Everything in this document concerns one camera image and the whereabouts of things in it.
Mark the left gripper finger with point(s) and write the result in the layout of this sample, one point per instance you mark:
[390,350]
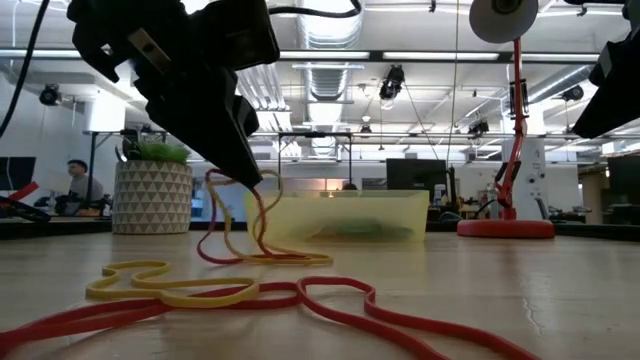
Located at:
[247,117]
[215,140]

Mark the person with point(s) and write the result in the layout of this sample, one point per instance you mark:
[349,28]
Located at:
[80,187]
[349,187]

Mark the yellow rubber band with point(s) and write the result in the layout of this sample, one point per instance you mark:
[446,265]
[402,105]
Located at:
[200,301]
[300,260]

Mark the green succulent in patterned pot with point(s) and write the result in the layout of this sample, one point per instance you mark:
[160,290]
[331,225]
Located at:
[150,200]

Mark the black frame stand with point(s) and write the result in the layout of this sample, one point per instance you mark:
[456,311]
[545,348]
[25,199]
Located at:
[93,165]
[315,134]

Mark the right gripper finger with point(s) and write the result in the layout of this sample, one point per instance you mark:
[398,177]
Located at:
[615,115]

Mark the black computer monitor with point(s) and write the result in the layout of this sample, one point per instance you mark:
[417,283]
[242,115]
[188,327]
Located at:
[625,185]
[415,175]
[17,172]

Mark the red and black object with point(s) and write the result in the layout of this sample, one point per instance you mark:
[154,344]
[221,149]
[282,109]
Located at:
[22,191]

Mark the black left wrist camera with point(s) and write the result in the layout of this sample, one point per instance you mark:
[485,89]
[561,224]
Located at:
[235,35]

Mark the black hanging spotlight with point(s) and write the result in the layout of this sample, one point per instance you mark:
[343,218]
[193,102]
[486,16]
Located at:
[392,82]
[50,95]
[478,127]
[572,93]

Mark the red desk lamp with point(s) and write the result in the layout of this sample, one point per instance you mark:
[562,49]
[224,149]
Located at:
[505,229]

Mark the yellow translucent plastic bin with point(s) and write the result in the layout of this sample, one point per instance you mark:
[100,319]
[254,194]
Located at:
[300,215]

